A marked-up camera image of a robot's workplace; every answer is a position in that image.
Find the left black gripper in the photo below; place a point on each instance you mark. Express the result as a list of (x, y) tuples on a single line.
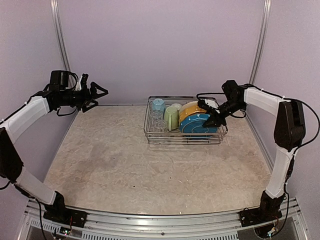
[(86, 96)]

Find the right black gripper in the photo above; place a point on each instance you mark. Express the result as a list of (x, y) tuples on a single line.
[(217, 118)]

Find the blue dotted plate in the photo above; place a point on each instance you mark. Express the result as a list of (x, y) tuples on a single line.
[(192, 127)]

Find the yellow dotted plate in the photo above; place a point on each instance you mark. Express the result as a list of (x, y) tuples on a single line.
[(187, 105), (190, 111)]

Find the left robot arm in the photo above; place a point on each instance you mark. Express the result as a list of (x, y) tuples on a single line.
[(65, 89)]

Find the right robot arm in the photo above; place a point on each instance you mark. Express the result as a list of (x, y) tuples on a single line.
[(289, 131)]

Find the green mug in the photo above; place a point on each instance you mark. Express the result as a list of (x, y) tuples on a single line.
[(171, 117)]

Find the clear glass near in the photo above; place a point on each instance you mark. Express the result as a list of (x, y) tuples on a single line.
[(160, 126)]

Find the light blue faceted cup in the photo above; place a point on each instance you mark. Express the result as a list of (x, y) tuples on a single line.
[(158, 104)]

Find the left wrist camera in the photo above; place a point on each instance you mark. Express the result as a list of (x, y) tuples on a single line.
[(82, 82)]

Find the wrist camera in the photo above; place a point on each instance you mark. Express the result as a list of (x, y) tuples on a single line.
[(82, 82), (208, 104)]

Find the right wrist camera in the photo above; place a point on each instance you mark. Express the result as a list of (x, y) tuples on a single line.
[(208, 104)]

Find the metal wire dish rack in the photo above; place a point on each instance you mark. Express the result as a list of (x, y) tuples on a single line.
[(175, 137)]

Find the left corner aluminium post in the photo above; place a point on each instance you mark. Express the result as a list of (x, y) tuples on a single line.
[(54, 5)]

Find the corner aluminium post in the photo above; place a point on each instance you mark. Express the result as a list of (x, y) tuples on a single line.
[(261, 40), (54, 5)]

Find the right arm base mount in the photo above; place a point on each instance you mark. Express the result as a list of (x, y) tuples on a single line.
[(250, 217)]

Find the aluminium front rail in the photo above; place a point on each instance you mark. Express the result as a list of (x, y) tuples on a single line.
[(104, 225)]

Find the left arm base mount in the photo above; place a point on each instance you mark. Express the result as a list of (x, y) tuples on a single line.
[(71, 217)]

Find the right corner aluminium post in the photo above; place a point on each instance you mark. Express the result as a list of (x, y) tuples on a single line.
[(261, 40)]

